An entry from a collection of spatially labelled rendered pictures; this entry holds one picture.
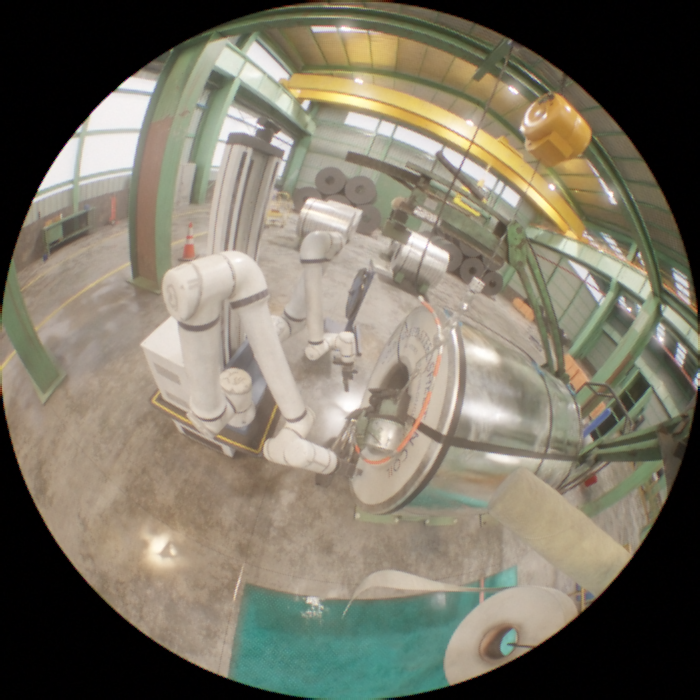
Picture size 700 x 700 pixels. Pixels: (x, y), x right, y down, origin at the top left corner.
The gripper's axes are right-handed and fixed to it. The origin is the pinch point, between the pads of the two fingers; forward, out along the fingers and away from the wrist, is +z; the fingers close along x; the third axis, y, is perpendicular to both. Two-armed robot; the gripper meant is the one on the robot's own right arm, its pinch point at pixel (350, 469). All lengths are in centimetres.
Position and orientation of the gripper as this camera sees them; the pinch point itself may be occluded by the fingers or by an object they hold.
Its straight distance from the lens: 93.1
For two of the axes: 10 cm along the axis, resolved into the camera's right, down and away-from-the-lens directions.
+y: 3.2, -8.2, 4.7
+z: 4.9, 5.7, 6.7
